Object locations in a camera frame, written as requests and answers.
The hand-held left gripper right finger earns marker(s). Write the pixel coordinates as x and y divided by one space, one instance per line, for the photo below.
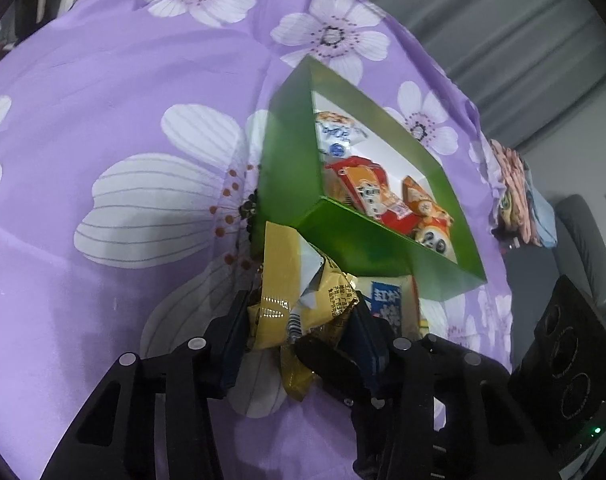
370 355

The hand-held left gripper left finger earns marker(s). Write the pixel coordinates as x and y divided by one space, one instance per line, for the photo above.
233 360

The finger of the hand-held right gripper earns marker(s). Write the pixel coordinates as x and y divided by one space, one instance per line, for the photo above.
328 365

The cream packet with blue label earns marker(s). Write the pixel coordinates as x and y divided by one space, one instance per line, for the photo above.
393 300

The yellow snack packet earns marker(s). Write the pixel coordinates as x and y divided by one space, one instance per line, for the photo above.
283 280

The panda print snack packet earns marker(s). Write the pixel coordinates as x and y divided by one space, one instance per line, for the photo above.
435 240

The orange snack packet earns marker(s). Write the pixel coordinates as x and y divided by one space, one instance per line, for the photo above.
423 202

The red snack packet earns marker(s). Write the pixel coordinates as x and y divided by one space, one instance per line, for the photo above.
368 185

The green cardboard box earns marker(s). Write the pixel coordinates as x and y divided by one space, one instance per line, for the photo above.
283 160

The white blue snack packet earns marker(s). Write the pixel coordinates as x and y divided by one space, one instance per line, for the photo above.
338 132

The grey sofa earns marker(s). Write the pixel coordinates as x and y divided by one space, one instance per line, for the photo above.
583 240

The stack of folded cloths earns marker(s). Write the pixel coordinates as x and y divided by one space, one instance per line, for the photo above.
518 185

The purple floral tablecloth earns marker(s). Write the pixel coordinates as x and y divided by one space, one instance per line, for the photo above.
83 110

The grey and gold curtain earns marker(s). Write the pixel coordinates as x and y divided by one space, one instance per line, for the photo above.
483 20

